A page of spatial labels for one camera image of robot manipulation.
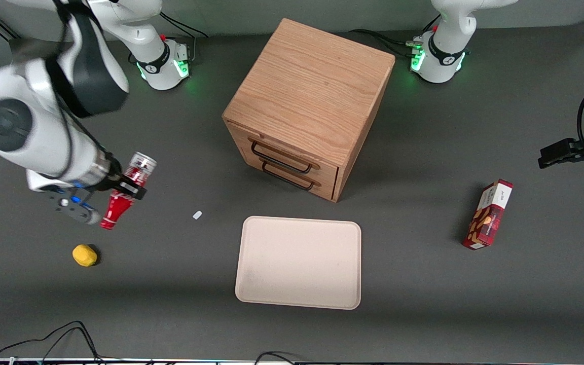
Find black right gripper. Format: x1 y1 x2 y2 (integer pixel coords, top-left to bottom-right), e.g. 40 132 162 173
86 152 148 200

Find red coke bottle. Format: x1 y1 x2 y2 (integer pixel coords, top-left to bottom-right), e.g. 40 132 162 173
100 152 158 231

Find beige plastic tray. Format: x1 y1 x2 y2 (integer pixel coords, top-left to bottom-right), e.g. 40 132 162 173
235 216 362 310

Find yellow lemon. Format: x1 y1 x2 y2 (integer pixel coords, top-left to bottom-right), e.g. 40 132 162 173
72 244 98 267

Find red plaid shortbread box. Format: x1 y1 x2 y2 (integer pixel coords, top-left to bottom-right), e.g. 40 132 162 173
462 178 515 250

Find wooden drawer front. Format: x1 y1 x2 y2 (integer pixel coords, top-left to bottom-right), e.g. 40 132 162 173
244 152 337 200
231 126 341 186

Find wooden drawer cabinet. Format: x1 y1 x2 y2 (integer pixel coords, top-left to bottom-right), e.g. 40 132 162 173
222 18 396 203

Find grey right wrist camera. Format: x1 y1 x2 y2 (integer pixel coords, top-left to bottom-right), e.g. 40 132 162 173
55 194 103 226

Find black metal drawer handle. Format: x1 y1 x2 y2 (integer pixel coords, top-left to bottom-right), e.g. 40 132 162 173
261 161 316 192
250 140 314 174

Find black floor cable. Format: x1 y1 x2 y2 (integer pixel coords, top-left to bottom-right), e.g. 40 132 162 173
0 320 106 363
253 351 300 365

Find black right arm base cable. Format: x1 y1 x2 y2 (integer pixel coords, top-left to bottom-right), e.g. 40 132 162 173
159 11 208 63

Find black arm base cable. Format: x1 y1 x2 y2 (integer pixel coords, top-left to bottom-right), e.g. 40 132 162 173
348 28 423 59
159 11 208 63

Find black left arm base cable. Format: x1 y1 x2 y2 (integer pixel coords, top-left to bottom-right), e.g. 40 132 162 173
348 28 423 59

